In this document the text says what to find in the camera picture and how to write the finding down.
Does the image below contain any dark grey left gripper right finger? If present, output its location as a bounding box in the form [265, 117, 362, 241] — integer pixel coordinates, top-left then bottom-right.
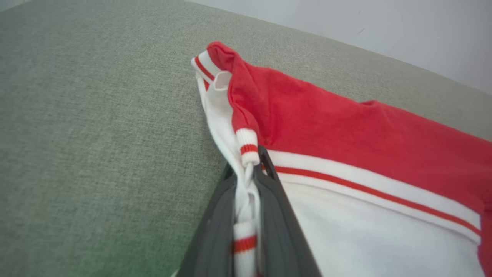
[254, 145, 322, 277]

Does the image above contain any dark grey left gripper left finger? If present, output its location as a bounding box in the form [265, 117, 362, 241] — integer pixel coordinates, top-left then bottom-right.
[177, 164, 237, 277]

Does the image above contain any red Bulls 23 jersey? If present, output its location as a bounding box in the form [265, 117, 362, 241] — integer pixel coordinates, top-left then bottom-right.
[191, 41, 492, 277]

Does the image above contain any grey fabric sofa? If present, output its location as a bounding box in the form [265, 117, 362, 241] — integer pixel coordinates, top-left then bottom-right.
[0, 0, 492, 277]

